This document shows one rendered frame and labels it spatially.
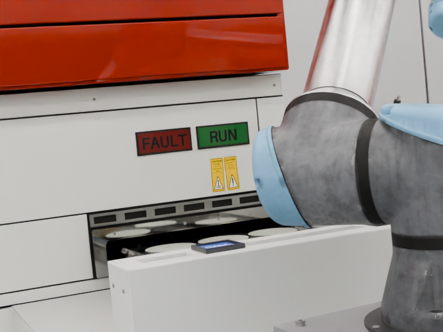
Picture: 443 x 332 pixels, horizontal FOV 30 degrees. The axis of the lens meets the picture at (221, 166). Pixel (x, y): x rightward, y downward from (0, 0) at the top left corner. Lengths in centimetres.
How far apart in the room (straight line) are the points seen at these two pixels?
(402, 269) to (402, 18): 298
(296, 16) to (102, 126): 199
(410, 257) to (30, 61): 92
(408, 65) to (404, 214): 295
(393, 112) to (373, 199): 9
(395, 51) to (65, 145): 236
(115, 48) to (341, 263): 69
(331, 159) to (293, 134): 6
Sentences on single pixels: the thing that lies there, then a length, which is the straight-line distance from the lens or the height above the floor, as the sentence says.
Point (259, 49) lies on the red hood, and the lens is 172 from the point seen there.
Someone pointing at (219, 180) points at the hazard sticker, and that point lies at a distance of 173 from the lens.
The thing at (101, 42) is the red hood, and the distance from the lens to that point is 161.
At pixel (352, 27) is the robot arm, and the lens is 104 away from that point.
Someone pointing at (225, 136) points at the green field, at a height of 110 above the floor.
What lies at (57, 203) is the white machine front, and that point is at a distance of 163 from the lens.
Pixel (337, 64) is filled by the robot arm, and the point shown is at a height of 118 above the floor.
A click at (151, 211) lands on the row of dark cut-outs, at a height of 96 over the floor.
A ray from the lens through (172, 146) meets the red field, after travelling 169.
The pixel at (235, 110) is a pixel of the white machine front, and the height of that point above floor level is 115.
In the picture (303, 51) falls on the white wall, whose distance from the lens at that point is 352.
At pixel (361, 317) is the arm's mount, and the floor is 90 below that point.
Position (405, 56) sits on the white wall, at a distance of 379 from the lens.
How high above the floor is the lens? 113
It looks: 3 degrees down
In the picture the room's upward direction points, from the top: 6 degrees counter-clockwise
